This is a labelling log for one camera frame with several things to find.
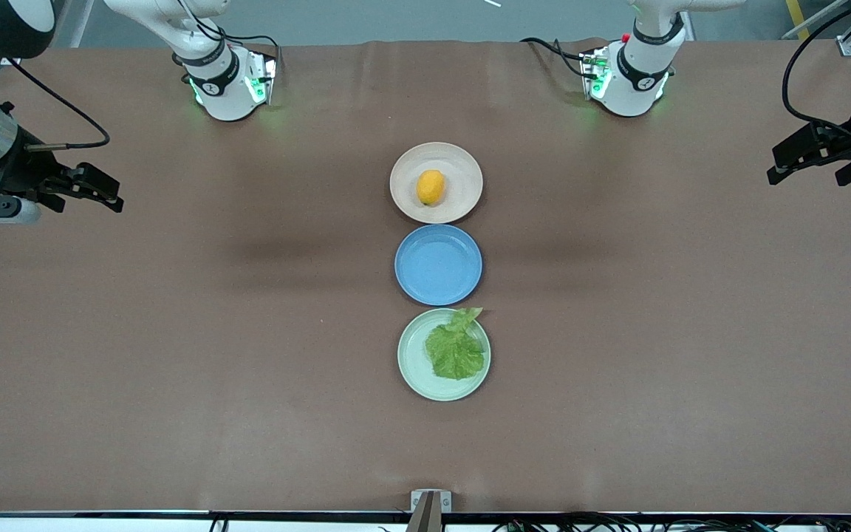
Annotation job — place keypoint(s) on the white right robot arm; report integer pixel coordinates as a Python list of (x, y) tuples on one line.
[(226, 89)]

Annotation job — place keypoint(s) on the beige round plate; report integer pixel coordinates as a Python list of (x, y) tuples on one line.
[(459, 166)]

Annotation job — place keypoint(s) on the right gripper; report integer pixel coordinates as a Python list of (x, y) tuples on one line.
[(25, 171)]

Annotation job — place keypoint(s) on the thin grey metal bar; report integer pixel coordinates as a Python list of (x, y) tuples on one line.
[(815, 18)]

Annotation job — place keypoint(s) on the green lettuce leaf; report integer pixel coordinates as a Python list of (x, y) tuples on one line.
[(455, 351)]

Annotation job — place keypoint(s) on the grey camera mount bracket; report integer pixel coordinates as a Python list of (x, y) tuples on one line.
[(431, 517)]

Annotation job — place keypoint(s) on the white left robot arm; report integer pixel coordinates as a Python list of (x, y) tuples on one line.
[(629, 81)]

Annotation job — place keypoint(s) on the light green round plate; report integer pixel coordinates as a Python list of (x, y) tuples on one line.
[(412, 362)]

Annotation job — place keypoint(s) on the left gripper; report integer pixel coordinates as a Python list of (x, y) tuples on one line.
[(843, 145)]

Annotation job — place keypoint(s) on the large table cover mat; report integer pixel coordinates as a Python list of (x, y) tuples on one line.
[(174, 332)]

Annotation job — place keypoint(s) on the blue round plate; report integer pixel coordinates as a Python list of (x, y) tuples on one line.
[(438, 264)]

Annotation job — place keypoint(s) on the yellow lemon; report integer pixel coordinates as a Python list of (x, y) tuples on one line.
[(431, 188)]

